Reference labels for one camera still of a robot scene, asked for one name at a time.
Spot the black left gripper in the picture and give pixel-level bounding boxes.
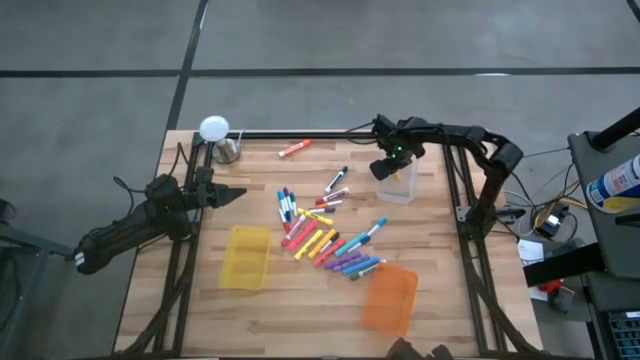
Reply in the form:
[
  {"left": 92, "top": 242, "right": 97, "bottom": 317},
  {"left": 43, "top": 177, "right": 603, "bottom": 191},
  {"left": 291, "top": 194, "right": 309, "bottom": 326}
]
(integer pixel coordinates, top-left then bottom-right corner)
[{"left": 192, "top": 180, "right": 248, "bottom": 211}]

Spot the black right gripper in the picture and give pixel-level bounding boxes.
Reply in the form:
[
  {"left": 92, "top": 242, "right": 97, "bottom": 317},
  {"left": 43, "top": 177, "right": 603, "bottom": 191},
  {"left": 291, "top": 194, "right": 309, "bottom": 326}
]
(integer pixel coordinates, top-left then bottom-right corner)
[{"left": 369, "top": 114, "right": 427, "bottom": 182}]

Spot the dark green whiteboard marker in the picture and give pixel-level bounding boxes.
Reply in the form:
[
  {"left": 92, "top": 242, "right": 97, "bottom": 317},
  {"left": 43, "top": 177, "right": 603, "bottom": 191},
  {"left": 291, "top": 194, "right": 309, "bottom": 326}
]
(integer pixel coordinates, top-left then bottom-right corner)
[{"left": 323, "top": 165, "right": 349, "bottom": 195}]

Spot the light blue thin marker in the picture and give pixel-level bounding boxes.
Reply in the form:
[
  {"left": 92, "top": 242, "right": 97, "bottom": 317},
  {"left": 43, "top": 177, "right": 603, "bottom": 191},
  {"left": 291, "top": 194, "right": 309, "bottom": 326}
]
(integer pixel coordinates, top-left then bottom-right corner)
[{"left": 366, "top": 216, "right": 389, "bottom": 237}]

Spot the red whiteboard marker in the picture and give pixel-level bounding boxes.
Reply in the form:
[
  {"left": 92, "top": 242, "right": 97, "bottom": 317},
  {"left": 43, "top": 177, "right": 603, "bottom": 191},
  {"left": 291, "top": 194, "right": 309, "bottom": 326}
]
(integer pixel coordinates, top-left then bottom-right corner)
[{"left": 314, "top": 186, "right": 351, "bottom": 206}]

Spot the pink marker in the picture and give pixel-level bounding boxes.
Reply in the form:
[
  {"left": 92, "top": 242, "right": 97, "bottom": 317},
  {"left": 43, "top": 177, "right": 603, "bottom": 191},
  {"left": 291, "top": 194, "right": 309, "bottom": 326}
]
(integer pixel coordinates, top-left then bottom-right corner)
[{"left": 280, "top": 213, "right": 308, "bottom": 248}]

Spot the orange whiteboard marker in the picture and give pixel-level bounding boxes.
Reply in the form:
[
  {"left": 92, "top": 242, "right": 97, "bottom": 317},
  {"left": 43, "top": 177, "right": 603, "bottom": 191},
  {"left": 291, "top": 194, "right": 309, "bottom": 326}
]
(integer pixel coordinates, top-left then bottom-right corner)
[{"left": 277, "top": 139, "right": 313, "bottom": 159}]

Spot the teal highlighter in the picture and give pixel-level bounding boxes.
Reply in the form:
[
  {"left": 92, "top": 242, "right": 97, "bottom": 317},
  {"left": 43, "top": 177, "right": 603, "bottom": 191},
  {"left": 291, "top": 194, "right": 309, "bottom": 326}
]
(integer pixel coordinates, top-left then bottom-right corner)
[{"left": 333, "top": 230, "right": 370, "bottom": 258}]

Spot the pink highlighter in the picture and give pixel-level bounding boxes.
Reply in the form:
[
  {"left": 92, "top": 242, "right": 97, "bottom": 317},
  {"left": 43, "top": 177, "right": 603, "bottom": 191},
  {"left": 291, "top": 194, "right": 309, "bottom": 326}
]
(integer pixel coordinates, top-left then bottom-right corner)
[{"left": 287, "top": 219, "right": 320, "bottom": 253}]

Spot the black-capped thin marker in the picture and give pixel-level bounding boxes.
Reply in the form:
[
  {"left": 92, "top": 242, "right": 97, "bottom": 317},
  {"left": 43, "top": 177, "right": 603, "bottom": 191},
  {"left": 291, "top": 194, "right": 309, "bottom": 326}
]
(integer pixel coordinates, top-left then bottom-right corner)
[{"left": 318, "top": 231, "right": 341, "bottom": 255}]

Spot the orange-yellow highlighter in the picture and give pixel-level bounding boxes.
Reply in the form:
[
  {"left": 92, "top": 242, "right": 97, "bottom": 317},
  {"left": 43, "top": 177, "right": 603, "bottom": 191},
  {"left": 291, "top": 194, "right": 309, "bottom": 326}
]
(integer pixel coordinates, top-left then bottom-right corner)
[{"left": 307, "top": 228, "right": 338, "bottom": 260}]

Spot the red highlighter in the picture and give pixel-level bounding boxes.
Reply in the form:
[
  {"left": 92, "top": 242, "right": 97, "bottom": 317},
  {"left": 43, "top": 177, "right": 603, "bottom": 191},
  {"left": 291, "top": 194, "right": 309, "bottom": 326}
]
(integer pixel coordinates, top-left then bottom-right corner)
[{"left": 313, "top": 238, "right": 348, "bottom": 268}]

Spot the blue highlighter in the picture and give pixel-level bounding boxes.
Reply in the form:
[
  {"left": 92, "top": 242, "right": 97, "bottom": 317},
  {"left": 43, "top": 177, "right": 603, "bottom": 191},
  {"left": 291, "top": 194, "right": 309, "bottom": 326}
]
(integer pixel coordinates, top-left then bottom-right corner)
[{"left": 341, "top": 256, "right": 381, "bottom": 277}]

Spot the purple highlighter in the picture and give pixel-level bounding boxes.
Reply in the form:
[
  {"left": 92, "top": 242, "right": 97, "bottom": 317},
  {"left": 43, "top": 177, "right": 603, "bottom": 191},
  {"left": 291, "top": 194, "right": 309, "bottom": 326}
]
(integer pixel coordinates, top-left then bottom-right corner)
[
  {"left": 323, "top": 250, "right": 363, "bottom": 271},
  {"left": 331, "top": 253, "right": 372, "bottom": 273}
]

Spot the green Expo marker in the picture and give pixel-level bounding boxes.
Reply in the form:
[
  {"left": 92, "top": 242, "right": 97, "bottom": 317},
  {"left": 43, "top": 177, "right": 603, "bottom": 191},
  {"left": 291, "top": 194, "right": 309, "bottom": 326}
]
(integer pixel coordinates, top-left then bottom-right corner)
[{"left": 348, "top": 258, "right": 388, "bottom": 282}]

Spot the orange plastic bin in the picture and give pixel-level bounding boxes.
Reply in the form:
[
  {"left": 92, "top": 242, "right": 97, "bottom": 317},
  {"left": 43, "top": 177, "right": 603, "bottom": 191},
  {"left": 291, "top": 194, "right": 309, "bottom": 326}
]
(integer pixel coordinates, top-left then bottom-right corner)
[{"left": 360, "top": 263, "right": 420, "bottom": 338}]

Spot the clear plastic bin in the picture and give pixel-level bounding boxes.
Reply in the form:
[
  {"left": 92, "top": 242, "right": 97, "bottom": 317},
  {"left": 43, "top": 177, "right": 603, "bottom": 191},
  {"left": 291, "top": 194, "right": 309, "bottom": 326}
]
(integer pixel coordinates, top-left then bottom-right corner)
[{"left": 375, "top": 158, "right": 419, "bottom": 205}]

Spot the yellow plastic bin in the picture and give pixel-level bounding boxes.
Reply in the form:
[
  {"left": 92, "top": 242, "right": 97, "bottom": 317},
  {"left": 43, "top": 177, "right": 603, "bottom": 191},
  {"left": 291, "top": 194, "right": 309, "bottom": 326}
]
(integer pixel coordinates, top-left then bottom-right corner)
[{"left": 218, "top": 224, "right": 273, "bottom": 291}]

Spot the white bulb lamp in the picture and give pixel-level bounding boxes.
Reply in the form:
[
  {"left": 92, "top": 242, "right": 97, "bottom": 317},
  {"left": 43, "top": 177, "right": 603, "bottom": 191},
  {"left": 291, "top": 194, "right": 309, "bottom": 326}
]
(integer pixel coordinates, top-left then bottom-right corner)
[{"left": 198, "top": 115, "right": 242, "bottom": 165}]

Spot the plain yellow highlighter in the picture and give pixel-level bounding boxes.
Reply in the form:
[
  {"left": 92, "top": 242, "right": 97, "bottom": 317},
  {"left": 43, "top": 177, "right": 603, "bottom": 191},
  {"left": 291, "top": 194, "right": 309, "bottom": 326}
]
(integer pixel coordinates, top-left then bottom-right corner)
[{"left": 293, "top": 228, "right": 325, "bottom": 262}]

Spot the white paper sheet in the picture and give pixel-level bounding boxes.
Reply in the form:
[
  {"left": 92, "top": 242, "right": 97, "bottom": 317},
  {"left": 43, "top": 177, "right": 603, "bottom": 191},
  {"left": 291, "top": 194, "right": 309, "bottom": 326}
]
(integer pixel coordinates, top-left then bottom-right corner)
[{"left": 517, "top": 238, "right": 545, "bottom": 267}]

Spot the small power supply box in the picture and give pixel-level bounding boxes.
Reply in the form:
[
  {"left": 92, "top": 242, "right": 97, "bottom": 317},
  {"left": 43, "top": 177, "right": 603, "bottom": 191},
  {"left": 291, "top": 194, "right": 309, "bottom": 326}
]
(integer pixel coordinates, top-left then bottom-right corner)
[{"left": 533, "top": 209, "right": 570, "bottom": 240}]

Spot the dark blurry object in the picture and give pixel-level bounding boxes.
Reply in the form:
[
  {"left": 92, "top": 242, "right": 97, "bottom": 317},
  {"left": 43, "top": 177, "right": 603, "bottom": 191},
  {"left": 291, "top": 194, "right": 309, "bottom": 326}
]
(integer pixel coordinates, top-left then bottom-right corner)
[{"left": 385, "top": 337, "right": 455, "bottom": 360}]

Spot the black bar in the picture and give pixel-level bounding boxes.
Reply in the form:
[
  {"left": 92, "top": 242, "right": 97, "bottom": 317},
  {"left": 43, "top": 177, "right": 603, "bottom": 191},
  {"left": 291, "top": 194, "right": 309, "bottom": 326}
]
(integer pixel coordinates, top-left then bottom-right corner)
[{"left": 522, "top": 242, "right": 607, "bottom": 289}]

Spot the black folding table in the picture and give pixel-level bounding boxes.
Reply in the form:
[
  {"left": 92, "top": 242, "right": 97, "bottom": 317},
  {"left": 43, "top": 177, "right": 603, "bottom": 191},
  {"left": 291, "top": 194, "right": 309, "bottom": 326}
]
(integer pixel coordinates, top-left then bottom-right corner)
[{"left": 0, "top": 198, "right": 81, "bottom": 360}]

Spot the black side table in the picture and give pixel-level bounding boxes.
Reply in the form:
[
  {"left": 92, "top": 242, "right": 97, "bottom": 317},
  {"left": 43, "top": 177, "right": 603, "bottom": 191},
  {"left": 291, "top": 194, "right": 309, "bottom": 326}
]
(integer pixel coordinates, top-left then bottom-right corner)
[{"left": 567, "top": 130, "right": 640, "bottom": 281}]

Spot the white wipes canister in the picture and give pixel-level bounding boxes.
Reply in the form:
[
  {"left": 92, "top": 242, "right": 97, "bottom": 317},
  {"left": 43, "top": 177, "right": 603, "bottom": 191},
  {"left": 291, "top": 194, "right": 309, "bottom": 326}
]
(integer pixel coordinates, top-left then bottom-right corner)
[{"left": 585, "top": 153, "right": 640, "bottom": 215}]

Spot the black keyboard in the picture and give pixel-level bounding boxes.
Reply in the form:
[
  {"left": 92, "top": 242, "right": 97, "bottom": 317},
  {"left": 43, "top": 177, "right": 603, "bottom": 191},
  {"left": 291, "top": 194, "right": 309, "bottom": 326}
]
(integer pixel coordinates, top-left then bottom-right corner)
[{"left": 606, "top": 309, "right": 640, "bottom": 360}]

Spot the yellow cable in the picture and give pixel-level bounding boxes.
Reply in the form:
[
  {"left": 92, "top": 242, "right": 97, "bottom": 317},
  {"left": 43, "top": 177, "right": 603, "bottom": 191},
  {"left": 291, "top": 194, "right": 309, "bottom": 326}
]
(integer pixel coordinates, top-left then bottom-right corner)
[{"left": 532, "top": 196, "right": 590, "bottom": 226}]

